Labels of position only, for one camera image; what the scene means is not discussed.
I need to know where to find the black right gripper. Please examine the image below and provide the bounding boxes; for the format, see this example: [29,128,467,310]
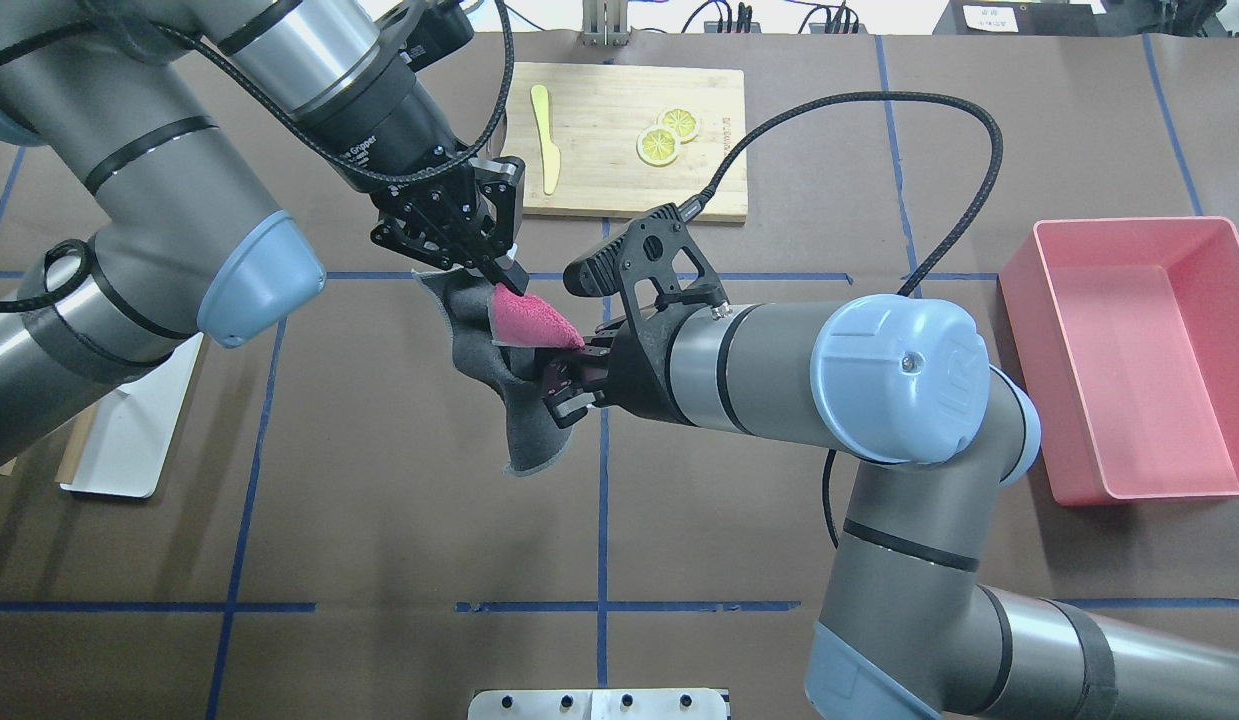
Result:
[538,310,680,429]

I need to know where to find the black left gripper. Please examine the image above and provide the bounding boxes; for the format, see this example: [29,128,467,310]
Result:
[369,156,529,295]

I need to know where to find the pink plastic bin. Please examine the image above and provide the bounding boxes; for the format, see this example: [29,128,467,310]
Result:
[999,217,1239,506]

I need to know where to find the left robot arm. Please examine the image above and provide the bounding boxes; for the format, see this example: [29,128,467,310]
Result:
[0,1,528,468]

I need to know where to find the lemon slice upper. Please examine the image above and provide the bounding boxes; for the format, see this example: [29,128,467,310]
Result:
[657,108,703,143]

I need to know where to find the yellow plastic knife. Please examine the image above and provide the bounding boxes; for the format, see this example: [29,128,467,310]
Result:
[529,86,561,196]

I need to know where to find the aluminium frame post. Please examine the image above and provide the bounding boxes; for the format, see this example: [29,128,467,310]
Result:
[581,0,631,47]

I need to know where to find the lemon slice lower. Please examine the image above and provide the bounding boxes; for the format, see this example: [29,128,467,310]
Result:
[634,124,681,169]

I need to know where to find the black braided camera cable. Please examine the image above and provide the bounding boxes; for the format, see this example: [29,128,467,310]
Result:
[679,90,1005,301]

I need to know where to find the lemon slice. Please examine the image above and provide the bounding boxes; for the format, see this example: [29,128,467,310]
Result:
[634,124,681,169]
[657,108,703,143]

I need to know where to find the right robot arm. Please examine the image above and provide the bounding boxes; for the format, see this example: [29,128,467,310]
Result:
[543,292,1239,719]

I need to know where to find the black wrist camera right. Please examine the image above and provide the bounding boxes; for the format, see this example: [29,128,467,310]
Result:
[563,202,729,318]

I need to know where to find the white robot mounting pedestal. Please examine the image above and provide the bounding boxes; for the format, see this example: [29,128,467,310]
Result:
[467,687,733,719]

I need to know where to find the pink and grey cloth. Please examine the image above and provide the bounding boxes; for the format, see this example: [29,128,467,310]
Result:
[418,269,582,477]

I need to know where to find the bamboo cutting board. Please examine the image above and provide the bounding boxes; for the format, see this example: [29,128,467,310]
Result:
[503,61,747,219]

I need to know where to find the white towel rack stand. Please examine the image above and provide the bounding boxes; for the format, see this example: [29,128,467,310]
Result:
[55,335,204,499]

